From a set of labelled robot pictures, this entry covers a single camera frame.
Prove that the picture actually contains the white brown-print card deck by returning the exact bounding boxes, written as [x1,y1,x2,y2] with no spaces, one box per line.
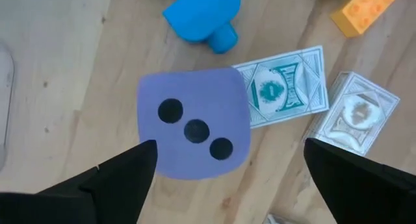
[302,71,401,157]

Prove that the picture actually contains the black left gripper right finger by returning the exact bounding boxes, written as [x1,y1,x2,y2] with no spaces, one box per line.
[303,137,416,224]

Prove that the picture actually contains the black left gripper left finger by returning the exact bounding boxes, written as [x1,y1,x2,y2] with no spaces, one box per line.
[0,138,159,224]

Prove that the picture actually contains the long yellow brick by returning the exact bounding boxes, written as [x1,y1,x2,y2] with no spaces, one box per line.
[330,0,406,38]

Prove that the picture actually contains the large blue toy block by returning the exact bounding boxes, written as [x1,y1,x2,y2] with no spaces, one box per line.
[162,0,242,55]

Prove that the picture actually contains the purple foam die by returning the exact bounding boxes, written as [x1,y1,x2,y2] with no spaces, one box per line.
[136,66,252,181]

